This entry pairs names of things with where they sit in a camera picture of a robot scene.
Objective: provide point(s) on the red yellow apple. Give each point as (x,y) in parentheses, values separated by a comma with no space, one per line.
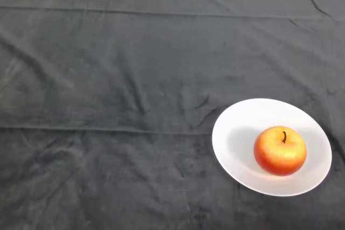
(280,152)

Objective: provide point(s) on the white round plate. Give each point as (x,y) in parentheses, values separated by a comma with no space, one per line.
(242,154)

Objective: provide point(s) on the black cloth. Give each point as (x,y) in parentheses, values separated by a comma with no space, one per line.
(107,52)

